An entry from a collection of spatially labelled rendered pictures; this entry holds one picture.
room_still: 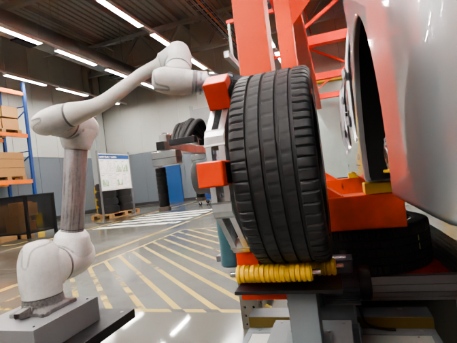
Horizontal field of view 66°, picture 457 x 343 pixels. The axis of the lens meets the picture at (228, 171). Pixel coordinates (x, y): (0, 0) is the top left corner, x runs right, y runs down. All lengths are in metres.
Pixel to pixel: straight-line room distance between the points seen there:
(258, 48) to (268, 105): 0.89
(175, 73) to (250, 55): 0.60
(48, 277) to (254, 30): 1.45
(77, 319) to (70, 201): 0.50
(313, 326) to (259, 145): 0.66
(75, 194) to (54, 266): 0.33
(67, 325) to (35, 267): 0.26
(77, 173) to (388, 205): 1.41
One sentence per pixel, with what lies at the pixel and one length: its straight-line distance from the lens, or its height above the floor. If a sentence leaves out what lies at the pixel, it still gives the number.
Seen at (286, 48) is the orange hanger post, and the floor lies 2.07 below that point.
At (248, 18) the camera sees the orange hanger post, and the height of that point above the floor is 1.61.
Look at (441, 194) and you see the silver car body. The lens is 0.53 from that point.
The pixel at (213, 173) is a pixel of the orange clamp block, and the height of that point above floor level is 0.85.
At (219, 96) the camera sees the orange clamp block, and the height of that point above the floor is 1.09.
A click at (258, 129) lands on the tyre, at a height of 0.96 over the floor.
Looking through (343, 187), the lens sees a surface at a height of 0.60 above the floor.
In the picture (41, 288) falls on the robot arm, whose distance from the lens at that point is 1.62.
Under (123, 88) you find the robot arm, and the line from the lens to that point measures 1.52.
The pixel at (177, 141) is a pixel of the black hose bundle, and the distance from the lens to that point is 1.14.
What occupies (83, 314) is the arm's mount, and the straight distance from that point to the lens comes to 1.65.
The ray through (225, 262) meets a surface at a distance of 1.45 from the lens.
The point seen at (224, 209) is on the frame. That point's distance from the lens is 1.04.
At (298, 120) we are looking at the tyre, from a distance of 0.96.
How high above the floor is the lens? 0.84
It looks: 1 degrees up
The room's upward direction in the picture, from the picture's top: 7 degrees counter-clockwise
